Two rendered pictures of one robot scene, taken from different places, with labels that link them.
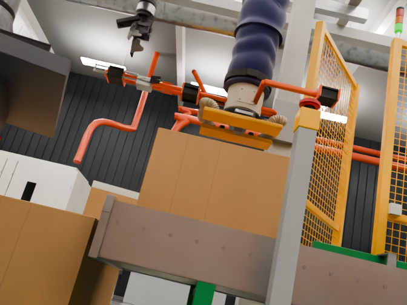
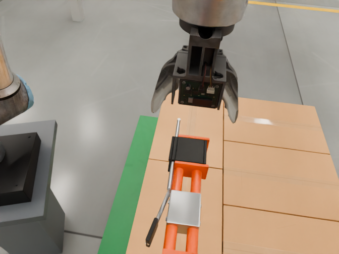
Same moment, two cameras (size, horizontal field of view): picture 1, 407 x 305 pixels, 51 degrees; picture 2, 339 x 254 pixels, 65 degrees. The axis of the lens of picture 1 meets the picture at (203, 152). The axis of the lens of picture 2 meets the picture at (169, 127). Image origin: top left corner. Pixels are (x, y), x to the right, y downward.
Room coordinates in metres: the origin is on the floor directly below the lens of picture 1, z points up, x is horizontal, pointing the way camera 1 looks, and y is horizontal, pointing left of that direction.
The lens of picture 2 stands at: (1.75, 0.10, 1.72)
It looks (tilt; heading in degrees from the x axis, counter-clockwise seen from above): 48 degrees down; 95
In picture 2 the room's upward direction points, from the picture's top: 3 degrees clockwise
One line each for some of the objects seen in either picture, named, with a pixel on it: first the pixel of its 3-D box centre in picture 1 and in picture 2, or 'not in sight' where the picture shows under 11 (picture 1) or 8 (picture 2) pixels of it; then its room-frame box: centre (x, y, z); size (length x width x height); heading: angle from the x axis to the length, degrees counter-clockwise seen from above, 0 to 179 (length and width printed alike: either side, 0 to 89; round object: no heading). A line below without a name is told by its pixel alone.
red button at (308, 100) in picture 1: (309, 107); not in sight; (1.26, -0.31, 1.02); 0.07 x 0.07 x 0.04
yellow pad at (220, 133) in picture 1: (235, 134); not in sight; (1.86, -0.13, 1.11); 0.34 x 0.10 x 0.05; 90
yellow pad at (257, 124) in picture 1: (241, 118); not in sight; (1.67, -0.13, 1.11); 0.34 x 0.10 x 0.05; 90
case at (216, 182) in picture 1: (217, 203); not in sight; (1.77, -0.11, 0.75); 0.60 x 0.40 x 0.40; 88
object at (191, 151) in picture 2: (116, 76); (191, 156); (1.78, 0.47, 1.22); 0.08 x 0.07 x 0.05; 90
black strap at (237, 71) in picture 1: (248, 84); not in sight; (1.77, -0.13, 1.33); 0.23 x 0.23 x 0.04
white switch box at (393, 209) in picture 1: (395, 209); not in sight; (2.13, -1.05, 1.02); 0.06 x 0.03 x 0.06; 89
